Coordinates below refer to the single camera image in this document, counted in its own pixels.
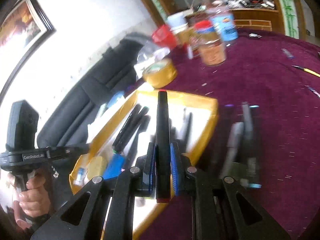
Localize black marker red caps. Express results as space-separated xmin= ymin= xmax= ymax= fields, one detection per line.
xmin=156 ymin=90 xmax=171 ymax=203

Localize black marker green cap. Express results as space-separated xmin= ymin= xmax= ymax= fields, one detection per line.
xmin=112 ymin=104 xmax=149 ymax=154

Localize bare left hand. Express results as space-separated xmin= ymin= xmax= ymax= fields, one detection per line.
xmin=1 ymin=169 xmax=50 ymax=239

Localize yellow tray white inside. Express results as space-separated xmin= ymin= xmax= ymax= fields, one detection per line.
xmin=69 ymin=90 xmax=218 ymax=239

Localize black white marker blue end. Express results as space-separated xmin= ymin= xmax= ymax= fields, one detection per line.
xmin=247 ymin=105 xmax=261 ymax=189

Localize grey gel pen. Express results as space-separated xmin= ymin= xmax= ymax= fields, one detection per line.
xmin=220 ymin=122 xmax=244 ymax=178

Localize yellow tape roll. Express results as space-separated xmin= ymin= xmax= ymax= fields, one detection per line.
xmin=143 ymin=59 xmax=177 ymax=89

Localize jar with red lid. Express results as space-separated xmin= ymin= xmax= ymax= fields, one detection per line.
xmin=193 ymin=20 xmax=226 ymax=66

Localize red plastic basket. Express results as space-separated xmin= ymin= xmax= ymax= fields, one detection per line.
xmin=151 ymin=24 xmax=177 ymax=49

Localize pen in clear wrapper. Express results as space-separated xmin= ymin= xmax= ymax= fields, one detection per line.
xmin=307 ymin=86 xmax=320 ymax=98

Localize small blue clear cap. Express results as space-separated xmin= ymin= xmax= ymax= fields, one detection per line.
xmin=281 ymin=48 xmax=294 ymax=59

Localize bottle with blue label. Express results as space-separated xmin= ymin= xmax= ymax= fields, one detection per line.
xmin=201 ymin=0 xmax=238 ymax=45

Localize yellow black pen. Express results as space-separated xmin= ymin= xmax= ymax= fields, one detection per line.
xmin=292 ymin=65 xmax=320 ymax=77

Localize framed wall picture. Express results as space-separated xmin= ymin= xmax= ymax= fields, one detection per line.
xmin=1 ymin=0 xmax=55 ymax=100

